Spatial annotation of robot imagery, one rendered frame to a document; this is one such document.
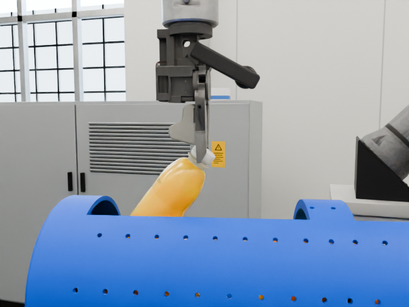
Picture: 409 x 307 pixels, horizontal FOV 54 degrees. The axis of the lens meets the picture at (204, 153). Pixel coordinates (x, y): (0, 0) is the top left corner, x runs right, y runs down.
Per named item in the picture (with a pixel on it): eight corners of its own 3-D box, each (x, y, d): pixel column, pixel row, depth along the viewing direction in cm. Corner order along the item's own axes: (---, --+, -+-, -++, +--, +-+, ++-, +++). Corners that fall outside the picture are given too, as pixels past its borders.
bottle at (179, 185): (144, 239, 73) (205, 159, 71) (154, 264, 68) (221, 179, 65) (112, 226, 69) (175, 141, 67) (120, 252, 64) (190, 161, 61)
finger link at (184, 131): (170, 163, 64) (170, 106, 65) (206, 163, 64) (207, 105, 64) (166, 162, 61) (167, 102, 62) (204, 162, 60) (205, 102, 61)
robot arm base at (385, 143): (358, 137, 146) (380, 117, 143) (397, 175, 143) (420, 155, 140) (362, 142, 128) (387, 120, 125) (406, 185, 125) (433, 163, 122)
